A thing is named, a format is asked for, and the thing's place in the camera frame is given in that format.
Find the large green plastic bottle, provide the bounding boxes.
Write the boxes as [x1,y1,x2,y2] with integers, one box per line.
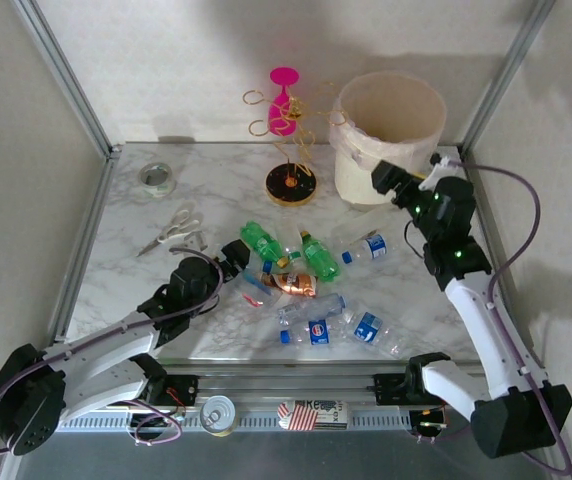
[239,220,291,270]

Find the light blue label bottle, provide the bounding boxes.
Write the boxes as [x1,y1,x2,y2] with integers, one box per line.
[243,257,275,279]

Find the clear red blue striped bottle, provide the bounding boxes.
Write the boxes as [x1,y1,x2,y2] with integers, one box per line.
[238,269,281,308]

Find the clear unlabelled plastic bottle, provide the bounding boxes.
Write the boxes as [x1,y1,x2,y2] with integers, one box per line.
[332,207,398,245]

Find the blue cap blue label bottle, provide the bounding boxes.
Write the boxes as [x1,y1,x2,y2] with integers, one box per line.
[340,233,390,265]

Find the small green plastic bottle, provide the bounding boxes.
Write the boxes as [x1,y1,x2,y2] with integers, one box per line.
[299,229,342,284]

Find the clear Pepsi label bottle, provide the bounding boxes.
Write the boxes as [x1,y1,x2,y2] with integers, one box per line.
[278,314,355,347]

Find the crushed blue label bottle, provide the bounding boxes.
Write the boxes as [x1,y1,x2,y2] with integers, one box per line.
[345,309,412,359]

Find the white plastic bin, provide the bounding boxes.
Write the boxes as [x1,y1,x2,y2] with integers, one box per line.
[333,70,448,206]

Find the translucent bin liner bag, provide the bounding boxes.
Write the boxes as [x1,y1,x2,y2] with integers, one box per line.
[328,99,442,171]

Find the clear tape roll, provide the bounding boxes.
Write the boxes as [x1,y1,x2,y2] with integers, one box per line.
[137,162,177,199]

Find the pink plastic wine glass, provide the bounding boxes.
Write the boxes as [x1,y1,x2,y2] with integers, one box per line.
[265,67,300,139]

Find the silver tin can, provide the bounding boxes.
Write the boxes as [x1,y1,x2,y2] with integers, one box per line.
[199,394,238,438]

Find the striped label box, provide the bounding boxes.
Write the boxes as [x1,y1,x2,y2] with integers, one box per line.
[276,398,350,432]

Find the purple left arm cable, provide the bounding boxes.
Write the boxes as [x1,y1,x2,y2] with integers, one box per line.
[0,244,226,456]

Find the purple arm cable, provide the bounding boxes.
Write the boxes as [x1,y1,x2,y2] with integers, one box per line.
[405,160,572,476]
[0,244,226,456]

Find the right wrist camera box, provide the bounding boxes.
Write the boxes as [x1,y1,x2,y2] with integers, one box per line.
[418,153,463,190]

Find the white handled scissors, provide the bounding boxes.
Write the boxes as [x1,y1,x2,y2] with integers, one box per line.
[135,208,205,259]

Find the aluminium table side rail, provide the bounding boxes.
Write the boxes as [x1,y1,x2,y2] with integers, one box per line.
[459,147,542,371]
[45,149,120,346]

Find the gold wire glass rack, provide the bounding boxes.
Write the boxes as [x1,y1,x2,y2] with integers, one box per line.
[242,82,350,207]

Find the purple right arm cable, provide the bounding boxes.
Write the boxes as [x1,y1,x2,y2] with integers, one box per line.
[405,160,572,476]

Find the aluminium front rail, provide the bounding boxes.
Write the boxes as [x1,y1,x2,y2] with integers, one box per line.
[50,367,487,414]

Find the grey slotted cable duct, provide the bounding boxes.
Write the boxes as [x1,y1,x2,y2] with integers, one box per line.
[58,409,417,434]

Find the aluminium frame post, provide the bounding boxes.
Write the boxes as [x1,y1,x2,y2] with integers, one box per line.
[458,0,557,154]
[13,0,123,160]

